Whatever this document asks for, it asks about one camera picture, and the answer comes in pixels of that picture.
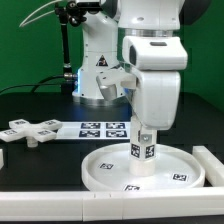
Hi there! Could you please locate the white marker sheet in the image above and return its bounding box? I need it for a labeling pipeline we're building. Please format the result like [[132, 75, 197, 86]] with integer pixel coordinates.
[[57, 122, 130, 140]]

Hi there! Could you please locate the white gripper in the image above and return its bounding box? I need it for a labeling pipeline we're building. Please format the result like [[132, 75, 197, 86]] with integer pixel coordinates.
[[96, 68, 180, 144]]

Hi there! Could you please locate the white round table top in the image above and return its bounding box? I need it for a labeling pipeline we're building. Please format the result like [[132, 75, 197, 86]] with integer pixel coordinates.
[[82, 143, 205, 191]]

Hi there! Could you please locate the white cross-shaped table base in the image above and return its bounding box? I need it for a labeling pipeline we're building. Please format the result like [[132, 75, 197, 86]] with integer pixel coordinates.
[[0, 119, 62, 148]]

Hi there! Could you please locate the white left fence block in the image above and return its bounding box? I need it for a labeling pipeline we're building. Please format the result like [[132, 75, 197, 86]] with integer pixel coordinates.
[[0, 149, 4, 170]]

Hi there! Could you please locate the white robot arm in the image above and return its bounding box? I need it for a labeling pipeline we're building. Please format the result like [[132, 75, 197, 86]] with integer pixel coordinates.
[[75, 0, 212, 146]]

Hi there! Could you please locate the black camera stand pole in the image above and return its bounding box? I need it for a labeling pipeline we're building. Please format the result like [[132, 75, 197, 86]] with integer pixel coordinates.
[[55, 3, 77, 95]]

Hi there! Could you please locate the white fence rail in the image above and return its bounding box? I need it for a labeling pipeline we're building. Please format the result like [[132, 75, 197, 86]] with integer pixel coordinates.
[[192, 146, 224, 187], [0, 187, 224, 221]]

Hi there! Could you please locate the black cable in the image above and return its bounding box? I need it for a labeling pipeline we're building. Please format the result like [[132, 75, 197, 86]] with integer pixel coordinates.
[[0, 75, 66, 95]]

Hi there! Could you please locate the white cable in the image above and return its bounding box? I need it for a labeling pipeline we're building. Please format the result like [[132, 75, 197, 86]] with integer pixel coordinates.
[[19, 0, 68, 28]]

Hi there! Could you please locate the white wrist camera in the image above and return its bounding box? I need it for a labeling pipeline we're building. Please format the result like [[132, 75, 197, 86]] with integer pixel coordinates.
[[122, 36, 188, 71]]

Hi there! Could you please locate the white right fence rail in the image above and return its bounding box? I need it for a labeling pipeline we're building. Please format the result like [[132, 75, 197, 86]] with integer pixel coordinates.
[[192, 146, 224, 187]]

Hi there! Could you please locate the white front fence rail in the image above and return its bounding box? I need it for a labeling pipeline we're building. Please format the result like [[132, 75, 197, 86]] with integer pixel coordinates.
[[0, 187, 224, 221]]

